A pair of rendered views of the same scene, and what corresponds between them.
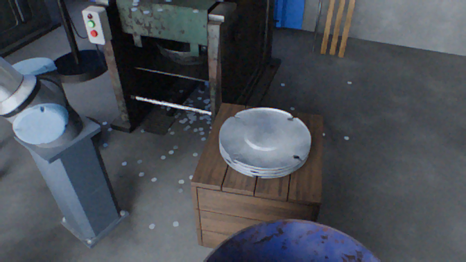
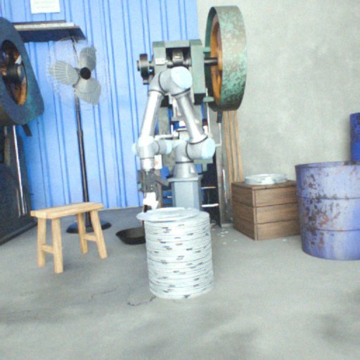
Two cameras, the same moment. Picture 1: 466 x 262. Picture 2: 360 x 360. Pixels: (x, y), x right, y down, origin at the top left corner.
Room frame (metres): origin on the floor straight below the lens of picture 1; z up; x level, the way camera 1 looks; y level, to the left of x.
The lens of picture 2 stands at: (-1.18, 1.39, 0.60)
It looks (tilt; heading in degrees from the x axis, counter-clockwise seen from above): 5 degrees down; 337
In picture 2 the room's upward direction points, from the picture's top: 4 degrees counter-clockwise
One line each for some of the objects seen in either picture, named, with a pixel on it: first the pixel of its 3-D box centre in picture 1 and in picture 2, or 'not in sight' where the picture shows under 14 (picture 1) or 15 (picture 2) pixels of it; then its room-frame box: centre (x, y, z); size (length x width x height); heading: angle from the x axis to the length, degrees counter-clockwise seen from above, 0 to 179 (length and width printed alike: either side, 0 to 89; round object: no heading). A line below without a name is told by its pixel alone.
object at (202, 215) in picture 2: not in sight; (176, 216); (0.25, 0.83, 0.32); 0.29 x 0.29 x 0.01
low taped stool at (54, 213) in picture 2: not in sight; (70, 234); (0.97, 1.23, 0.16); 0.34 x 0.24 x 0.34; 115
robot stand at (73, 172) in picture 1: (78, 180); (188, 213); (0.78, 0.54, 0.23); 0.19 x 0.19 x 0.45; 55
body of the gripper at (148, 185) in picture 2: not in sight; (148, 180); (0.45, 0.88, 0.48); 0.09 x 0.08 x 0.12; 100
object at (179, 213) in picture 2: not in sight; (168, 213); (0.32, 0.84, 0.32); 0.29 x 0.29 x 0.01
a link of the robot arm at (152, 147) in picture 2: not in sight; (146, 148); (0.46, 0.87, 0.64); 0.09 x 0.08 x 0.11; 117
